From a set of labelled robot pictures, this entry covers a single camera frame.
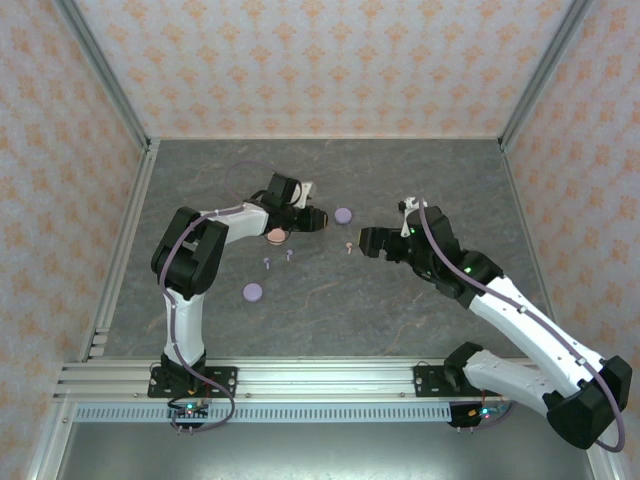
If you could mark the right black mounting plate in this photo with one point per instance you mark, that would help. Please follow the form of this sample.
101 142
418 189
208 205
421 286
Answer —
430 380

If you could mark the black mounting plate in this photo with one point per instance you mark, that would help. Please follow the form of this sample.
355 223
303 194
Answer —
225 380
430 380

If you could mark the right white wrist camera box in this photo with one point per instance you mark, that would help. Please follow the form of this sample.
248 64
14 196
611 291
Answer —
409 202

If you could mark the purple round earbud case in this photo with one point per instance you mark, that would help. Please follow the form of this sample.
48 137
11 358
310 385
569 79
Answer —
252 292
343 215

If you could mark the aluminium lower frame bar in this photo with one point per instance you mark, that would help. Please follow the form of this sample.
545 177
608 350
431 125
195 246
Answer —
50 440
602 465

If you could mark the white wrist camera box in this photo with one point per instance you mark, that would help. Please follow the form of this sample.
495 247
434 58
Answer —
306 189
409 202

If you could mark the aluminium corner post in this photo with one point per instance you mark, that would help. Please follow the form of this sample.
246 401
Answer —
544 70
105 70

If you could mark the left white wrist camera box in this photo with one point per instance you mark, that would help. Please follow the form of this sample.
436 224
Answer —
306 189

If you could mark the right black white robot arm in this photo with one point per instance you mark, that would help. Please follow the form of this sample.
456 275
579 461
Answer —
525 320

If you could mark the aluminium table side rail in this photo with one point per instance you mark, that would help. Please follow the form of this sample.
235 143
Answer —
135 200
519 200

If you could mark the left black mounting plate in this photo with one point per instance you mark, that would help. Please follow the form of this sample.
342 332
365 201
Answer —
225 380

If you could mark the pink round earbud case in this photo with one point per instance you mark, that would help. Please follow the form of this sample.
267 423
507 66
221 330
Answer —
276 238

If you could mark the grey metal shelf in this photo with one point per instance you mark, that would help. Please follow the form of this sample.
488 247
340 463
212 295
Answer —
325 450

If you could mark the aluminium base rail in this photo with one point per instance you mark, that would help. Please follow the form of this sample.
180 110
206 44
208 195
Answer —
325 380

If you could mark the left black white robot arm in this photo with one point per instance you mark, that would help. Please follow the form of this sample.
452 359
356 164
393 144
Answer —
185 325

